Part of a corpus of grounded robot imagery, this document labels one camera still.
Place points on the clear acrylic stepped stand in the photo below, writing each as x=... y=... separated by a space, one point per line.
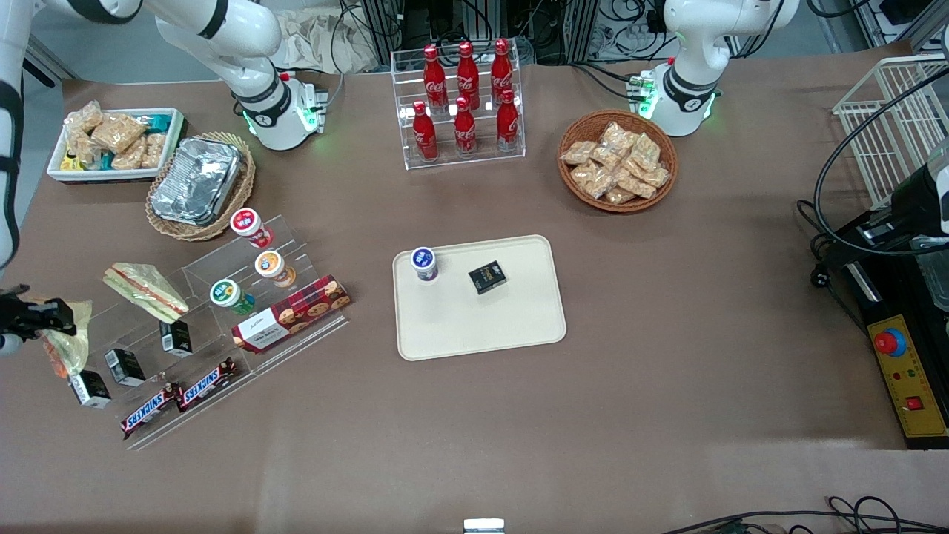
x=215 y=259

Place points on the orange lid cup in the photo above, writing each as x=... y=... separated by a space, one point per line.
x=270 y=264

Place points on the beige plastic tray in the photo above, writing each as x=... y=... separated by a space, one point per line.
x=511 y=326

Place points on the red cola bottle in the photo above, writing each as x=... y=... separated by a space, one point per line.
x=425 y=133
x=508 y=122
x=434 y=78
x=465 y=130
x=468 y=74
x=502 y=70

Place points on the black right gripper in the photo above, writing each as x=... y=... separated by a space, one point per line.
x=22 y=313

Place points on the triangle sandwich orange edge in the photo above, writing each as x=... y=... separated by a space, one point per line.
x=70 y=352

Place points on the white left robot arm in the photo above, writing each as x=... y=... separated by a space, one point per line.
x=689 y=81

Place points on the teal snack packet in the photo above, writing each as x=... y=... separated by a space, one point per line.
x=157 y=122

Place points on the snickers chocolate bar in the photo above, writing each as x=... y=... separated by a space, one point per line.
x=148 y=411
x=207 y=386

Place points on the small black box gold print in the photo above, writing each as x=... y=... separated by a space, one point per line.
x=487 y=277

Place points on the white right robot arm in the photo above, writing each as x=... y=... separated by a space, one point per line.
x=252 y=89

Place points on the green lid cup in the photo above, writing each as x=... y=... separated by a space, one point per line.
x=224 y=292

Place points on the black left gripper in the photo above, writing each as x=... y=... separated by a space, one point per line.
x=913 y=199

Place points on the clear snack packet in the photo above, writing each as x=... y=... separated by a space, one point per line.
x=593 y=182
x=646 y=152
x=621 y=196
x=606 y=157
x=578 y=152
x=619 y=136
x=636 y=185

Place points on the clear acrylic bottle rack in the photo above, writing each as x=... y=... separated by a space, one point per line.
x=482 y=159

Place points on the black yellow emergency stop box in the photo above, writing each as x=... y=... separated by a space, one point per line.
x=908 y=371

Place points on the blue lid yogurt cup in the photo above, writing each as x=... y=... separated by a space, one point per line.
x=424 y=263

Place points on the clear cracker packet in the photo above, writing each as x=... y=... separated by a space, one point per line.
x=81 y=148
x=130 y=156
x=118 y=131
x=85 y=117
x=154 y=150

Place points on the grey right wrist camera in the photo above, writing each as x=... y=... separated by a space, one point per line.
x=9 y=345

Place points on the oval light wicker basket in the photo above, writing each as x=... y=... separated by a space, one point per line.
x=241 y=193

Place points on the small white device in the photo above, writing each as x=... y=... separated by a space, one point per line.
x=483 y=526

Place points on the beige crumpled cloth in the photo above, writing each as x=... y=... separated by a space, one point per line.
x=326 y=41

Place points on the round brown wicker basket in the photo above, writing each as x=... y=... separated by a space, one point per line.
x=571 y=189

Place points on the red tartan cookie box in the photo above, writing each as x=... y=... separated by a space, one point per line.
x=293 y=311

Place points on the white rectangular plastic tub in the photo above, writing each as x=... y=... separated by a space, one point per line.
x=111 y=175

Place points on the wrapped triangle sandwich ham filling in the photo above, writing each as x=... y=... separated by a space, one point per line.
x=144 y=291

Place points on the red lid cup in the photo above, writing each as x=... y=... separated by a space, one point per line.
x=247 y=221

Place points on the small black white box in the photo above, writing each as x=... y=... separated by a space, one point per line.
x=124 y=367
x=90 y=389
x=176 y=339

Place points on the silver foil container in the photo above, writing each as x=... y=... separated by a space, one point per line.
x=196 y=182

